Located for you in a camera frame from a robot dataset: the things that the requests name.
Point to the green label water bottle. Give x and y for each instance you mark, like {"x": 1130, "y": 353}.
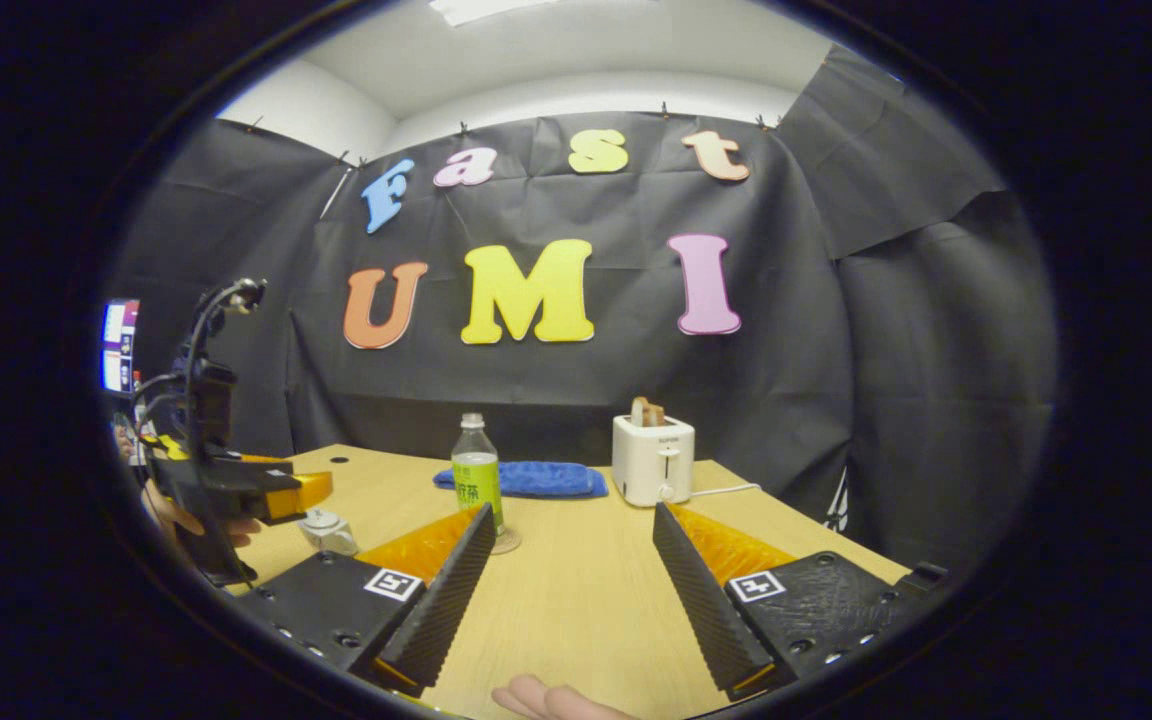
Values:
{"x": 477, "y": 480}

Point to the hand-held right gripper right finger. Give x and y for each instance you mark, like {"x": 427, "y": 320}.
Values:
{"x": 701, "y": 590}

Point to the ceiling light panel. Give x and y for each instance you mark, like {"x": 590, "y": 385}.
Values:
{"x": 496, "y": 8}

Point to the white toaster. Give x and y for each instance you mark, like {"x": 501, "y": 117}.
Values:
{"x": 651, "y": 460}

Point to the blue towel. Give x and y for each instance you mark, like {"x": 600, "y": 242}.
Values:
{"x": 546, "y": 480}

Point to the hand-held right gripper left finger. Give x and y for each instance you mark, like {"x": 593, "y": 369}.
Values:
{"x": 446, "y": 590}

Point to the computer monitor screen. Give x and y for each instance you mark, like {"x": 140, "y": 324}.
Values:
{"x": 119, "y": 345}

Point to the white teacup lid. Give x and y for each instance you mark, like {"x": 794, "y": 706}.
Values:
{"x": 321, "y": 519}

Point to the white teacup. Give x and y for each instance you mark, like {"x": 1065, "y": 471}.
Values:
{"x": 331, "y": 542}

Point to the round brown coaster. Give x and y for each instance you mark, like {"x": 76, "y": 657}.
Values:
{"x": 508, "y": 543}

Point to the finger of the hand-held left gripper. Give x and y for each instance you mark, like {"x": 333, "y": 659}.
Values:
{"x": 266, "y": 490}
{"x": 258, "y": 459}

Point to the brown bread slice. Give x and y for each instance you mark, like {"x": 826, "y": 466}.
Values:
{"x": 648, "y": 412}

